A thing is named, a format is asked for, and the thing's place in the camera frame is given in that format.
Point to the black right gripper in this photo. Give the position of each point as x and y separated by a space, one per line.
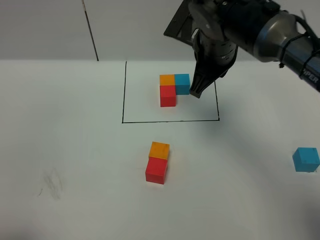
214 52

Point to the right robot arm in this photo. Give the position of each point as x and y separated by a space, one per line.
260 28

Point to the blue template block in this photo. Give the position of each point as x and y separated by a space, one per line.
182 84

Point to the orange template block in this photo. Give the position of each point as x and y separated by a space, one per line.
167 80

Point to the red template block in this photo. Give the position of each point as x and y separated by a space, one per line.
168 97

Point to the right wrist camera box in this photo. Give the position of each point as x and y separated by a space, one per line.
182 26

